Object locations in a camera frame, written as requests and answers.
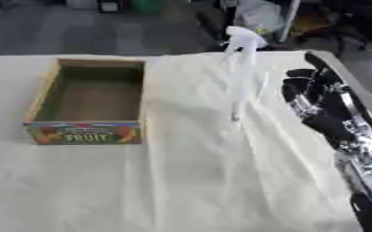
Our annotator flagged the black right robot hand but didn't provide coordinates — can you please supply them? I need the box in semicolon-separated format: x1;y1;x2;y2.
279;52;372;145

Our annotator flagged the clear spray bottle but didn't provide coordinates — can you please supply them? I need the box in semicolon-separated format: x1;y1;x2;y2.
220;25;270;122

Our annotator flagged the cardboard box with printed front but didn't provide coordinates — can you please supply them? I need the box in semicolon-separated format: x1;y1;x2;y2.
22;57;148;146

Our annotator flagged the black office chair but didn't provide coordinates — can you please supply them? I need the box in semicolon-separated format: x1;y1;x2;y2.
294;0;372;52

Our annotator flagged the white plastic bag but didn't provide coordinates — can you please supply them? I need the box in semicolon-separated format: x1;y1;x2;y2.
231;0;288;31

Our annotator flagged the green bin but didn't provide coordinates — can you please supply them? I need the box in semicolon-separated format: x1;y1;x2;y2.
129;0;164;15

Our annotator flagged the black and white crate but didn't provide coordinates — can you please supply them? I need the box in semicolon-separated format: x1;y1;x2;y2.
97;0;124;14

